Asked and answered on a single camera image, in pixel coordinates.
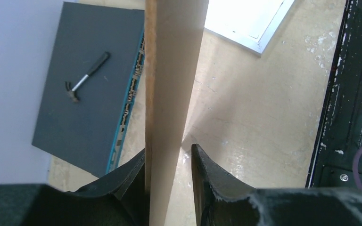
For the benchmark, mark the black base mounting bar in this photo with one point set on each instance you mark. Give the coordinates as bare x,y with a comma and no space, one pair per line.
337,155

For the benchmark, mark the brown cardboard backing board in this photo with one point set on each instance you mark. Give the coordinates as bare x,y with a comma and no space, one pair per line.
173,36

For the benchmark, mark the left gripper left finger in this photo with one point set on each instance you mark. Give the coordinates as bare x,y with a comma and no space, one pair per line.
116,199

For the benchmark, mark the dark network switch box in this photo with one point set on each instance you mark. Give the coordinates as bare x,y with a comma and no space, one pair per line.
84,133

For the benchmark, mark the landscape photo print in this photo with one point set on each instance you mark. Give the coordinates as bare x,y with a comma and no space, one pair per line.
246,17

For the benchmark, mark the small black-handled hammer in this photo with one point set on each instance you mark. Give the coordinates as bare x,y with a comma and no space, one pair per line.
71,91

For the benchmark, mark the white picture frame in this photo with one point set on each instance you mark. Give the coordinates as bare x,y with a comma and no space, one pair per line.
258,45

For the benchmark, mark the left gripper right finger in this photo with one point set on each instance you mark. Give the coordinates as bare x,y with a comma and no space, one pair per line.
221,199

